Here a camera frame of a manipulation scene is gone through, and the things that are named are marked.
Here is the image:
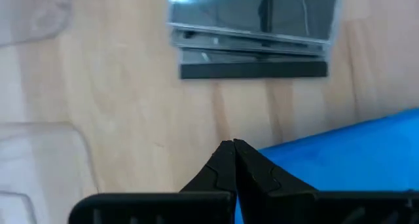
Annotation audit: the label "clear jewel case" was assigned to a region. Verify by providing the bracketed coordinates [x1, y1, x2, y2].
[178, 48, 329, 80]
[170, 29, 330, 58]

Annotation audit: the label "blue disc case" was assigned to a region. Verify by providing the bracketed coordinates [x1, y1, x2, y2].
[234, 107, 419, 224]

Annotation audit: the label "grey foil packets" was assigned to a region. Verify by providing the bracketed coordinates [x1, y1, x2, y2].
[166, 0, 341, 45]

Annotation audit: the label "clear plastic bin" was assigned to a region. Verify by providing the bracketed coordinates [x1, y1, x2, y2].
[0, 121, 101, 224]

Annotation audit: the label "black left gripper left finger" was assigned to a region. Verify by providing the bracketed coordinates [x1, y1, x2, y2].
[67, 140, 238, 224]

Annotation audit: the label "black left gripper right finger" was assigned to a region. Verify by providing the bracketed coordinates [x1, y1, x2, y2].
[232, 138, 419, 224]

